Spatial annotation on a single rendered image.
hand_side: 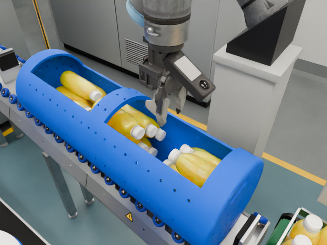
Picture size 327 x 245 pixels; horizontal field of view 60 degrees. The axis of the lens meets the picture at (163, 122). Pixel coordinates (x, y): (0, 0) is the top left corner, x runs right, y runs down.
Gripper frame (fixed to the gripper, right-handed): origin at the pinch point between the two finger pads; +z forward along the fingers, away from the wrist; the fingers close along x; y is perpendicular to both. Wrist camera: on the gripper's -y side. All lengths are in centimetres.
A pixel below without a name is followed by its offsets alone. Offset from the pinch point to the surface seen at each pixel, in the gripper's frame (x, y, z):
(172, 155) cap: 0.9, -1.1, 12.5
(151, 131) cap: -5.2, 12.6, 16.6
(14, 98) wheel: 9, 85, 32
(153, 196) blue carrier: 12.2, -4.7, 15.5
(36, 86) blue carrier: 9, 53, 11
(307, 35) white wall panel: -275, 42, 87
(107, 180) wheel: 10.0, 19.2, 33.0
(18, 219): 33, 91, 115
